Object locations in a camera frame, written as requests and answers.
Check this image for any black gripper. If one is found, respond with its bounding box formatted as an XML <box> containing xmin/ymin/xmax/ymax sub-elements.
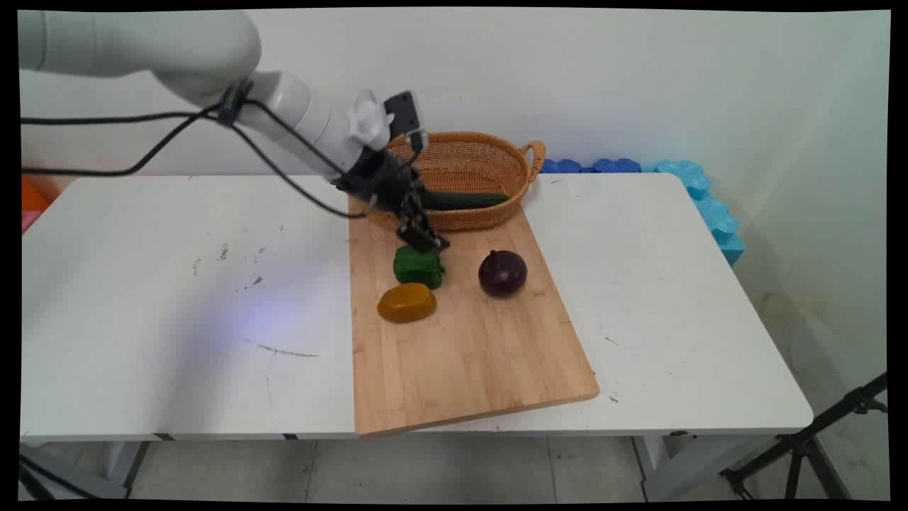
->
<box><xmin>332</xmin><ymin>145</ymin><xmax>452</xmax><ymax>255</ymax></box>

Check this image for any dark green cucumber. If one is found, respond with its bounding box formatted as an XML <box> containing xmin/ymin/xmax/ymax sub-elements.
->
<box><xmin>417</xmin><ymin>190</ymin><xmax>511</xmax><ymax>211</ymax></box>

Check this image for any green bell pepper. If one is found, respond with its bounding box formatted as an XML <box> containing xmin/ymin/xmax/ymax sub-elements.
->
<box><xmin>392</xmin><ymin>245</ymin><xmax>447</xmax><ymax>290</ymax></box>

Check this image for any yellow bell pepper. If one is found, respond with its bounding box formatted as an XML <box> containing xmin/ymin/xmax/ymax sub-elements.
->
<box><xmin>377</xmin><ymin>282</ymin><xmax>438</xmax><ymax>325</ymax></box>

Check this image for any woven wicker basket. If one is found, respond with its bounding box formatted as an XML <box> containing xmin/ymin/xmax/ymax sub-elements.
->
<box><xmin>365</xmin><ymin>131</ymin><xmax>547</xmax><ymax>233</ymax></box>

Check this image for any purple onion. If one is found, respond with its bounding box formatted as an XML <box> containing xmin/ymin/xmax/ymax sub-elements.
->
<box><xmin>477</xmin><ymin>249</ymin><xmax>529</xmax><ymax>299</ymax></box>

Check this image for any wooden cutting board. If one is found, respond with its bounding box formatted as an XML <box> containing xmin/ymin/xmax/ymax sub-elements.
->
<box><xmin>347</xmin><ymin>201</ymin><xmax>601</xmax><ymax>439</ymax></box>

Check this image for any light blue foam mat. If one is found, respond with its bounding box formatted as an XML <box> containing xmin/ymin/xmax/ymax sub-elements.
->
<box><xmin>641</xmin><ymin>159</ymin><xmax>746</xmax><ymax>268</ymax></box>

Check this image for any white table leg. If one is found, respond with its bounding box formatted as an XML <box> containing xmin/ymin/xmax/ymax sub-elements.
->
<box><xmin>21</xmin><ymin>440</ymin><xmax>151</xmax><ymax>501</ymax></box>
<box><xmin>633</xmin><ymin>434</ymin><xmax>754</xmax><ymax>502</ymax></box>

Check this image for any orange object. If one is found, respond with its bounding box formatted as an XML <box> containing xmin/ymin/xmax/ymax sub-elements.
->
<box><xmin>21</xmin><ymin>175</ymin><xmax>52</xmax><ymax>214</ymax></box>

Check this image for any black tripod stand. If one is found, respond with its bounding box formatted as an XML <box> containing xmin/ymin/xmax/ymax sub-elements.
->
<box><xmin>719</xmin><ymin>372</ymin><xmax>890</xmax><ymax>502</ymax></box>

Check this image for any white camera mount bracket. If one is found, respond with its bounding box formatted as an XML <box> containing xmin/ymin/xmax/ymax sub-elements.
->
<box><xmin>347</xmin><ymin>87</ymin><xmax>395</xmax><ymax>151</ymax></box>

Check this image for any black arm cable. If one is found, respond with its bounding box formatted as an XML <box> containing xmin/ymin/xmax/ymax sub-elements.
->
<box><xmin>21</xmin><ymin>81</ymin><xmax>378</xmax><ymax>219</ymax></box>

